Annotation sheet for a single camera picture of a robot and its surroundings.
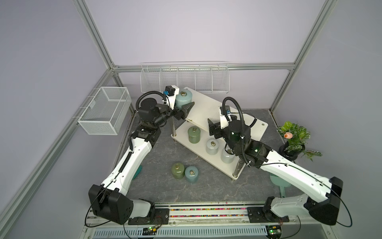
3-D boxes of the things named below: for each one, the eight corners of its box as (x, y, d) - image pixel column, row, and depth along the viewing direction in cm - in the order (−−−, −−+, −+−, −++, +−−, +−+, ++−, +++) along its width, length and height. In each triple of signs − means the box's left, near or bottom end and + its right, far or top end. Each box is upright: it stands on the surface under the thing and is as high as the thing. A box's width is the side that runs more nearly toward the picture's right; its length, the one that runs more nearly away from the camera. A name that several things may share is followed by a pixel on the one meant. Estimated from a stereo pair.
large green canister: (173, 179, 88) (170, 173, 81) (174, 168, 92) (172, 162, 85) (184, 178, 88) (183, 173, 81) (185, 168, 92) (184, 162, 85)
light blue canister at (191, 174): (185, 182, 87) (184, 177, 79) (186, 172, 91) (185, 166, 83) (198, 182, 87) (198, 177, 79) (198, 172, 91) (198, 166, 83)
